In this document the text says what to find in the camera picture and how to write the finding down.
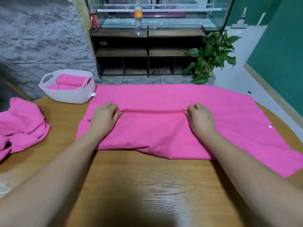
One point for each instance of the person's left hand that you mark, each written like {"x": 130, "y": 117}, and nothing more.
{"x": 104, "y": 120}

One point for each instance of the green potted plant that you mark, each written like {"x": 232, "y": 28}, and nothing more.
{"x": 210, "y": 56}

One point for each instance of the person's right hand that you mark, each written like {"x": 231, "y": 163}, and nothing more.
{"x": 201, "y": 121}

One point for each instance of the white woven plastic basket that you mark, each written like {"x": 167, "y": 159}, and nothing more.
{"x": 71, "y": 96}

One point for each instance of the pink towel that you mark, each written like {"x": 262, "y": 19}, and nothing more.
{"x": 64, "y": 87}
{"x": 73, "y": 80}
{"x": 161, "y": 139}

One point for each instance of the glass display case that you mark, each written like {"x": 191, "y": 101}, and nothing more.
{"x": 165, "y": 11}

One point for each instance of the dark wooden shelf cabinet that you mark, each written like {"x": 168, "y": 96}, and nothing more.
{"x": 123, "y": 52}

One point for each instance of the clear bottle with orange label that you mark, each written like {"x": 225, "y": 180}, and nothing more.
{"x": 138, "y": 16}

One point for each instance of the person's left forearm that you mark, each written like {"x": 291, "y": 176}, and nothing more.
{"x": 42, "y": 186}

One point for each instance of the red label cola bottle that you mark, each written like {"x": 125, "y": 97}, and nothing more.
{"x": 93, "y": 19}

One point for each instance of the pile of pink cloths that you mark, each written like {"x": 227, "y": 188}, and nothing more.
{"x": 21, "y": 125}

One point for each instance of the person's right forearm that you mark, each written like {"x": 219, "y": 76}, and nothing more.
{"x": 260, "y": 182}

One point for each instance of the white mop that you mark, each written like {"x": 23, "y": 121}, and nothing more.
{"x": 238, "y": 25}

